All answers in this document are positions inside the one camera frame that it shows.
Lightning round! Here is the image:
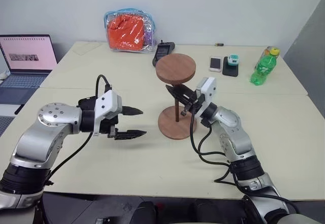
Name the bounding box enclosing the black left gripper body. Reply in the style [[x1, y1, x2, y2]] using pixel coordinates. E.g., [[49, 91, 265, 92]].
[[99, 114, 120, 140]]

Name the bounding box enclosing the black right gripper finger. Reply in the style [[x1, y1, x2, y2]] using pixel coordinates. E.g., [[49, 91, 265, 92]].
[[165, 84, 196, 98], [169, 91, 190, 106]]

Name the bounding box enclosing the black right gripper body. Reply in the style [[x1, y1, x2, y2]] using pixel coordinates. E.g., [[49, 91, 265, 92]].
[[180, 90, 204, 116]]

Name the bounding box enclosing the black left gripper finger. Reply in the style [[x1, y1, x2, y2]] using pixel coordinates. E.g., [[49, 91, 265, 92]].
[[114, 130, 148, 141], [121, 105, 145, 116]]

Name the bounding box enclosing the wooden pole with round top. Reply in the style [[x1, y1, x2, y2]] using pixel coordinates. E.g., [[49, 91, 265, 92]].
[[155, 53, 197, 123]]

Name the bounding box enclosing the round wooden base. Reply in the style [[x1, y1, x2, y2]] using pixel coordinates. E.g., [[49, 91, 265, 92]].
[[157, 106, 198, 140]]

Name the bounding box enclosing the white smartphone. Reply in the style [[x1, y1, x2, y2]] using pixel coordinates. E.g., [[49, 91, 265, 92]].
[[209, 56, 222, 73]]

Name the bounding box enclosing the black handheld terminal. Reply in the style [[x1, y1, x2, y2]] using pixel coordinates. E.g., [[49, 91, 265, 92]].
[[152, 40, 176, 68]]

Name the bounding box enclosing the black smartphone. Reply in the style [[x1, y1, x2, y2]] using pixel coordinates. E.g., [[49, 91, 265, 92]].
[[222, 56, 240, 78]]

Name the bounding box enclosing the small teal white gadget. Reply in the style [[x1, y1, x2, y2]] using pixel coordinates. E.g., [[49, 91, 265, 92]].
[[226, 54, 240, 66]]

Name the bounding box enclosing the purple pouch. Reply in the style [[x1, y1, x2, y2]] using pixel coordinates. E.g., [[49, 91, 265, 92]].
[[144, 27, 154, 48]]

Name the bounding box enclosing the clear plastic zip bag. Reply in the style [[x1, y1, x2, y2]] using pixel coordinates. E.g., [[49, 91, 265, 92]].
[[103, 7, 156, 53]]

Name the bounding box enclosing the green plastic soda bottle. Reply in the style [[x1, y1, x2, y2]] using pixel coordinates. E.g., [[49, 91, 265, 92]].
[[249, 46, 281, 86]]

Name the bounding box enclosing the orange cloth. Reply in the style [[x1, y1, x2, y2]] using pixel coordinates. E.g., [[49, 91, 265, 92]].
[[106, 15, 146, 51]]

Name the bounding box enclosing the dark rounded robot shape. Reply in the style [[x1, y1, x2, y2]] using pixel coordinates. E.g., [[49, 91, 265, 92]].
[[191, 198, 246, 224], [137, 200, 165, 224]]

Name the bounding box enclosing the dark mesh panel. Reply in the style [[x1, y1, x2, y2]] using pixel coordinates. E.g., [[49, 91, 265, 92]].
[[0, 115, 14, 138]]

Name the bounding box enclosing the blue grey laptop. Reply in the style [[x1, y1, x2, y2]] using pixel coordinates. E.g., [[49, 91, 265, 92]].
[[0, 34, 59, 106]]

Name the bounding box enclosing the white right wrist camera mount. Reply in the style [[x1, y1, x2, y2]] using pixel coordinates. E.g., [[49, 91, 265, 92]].
[[194, 77, 218, 118]]

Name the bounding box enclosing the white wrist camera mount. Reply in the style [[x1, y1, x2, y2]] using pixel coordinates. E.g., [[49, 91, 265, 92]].
[[194, 77, 218, 118], [92, 89, 123, 137]]

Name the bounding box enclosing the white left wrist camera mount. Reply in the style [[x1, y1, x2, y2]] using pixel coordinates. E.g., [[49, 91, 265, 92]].
[[92, 89, 123, 137]]

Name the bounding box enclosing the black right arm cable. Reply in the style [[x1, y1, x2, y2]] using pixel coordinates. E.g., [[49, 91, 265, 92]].
[[188, 101, 291, 211]]

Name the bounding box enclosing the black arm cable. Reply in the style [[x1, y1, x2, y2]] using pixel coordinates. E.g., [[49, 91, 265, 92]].
[[188, 101, 291, 211], [47, 74, 113, 185]]

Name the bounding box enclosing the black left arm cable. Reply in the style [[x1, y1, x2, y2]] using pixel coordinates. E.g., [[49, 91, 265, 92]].
[[47, 74, 113, 185]]

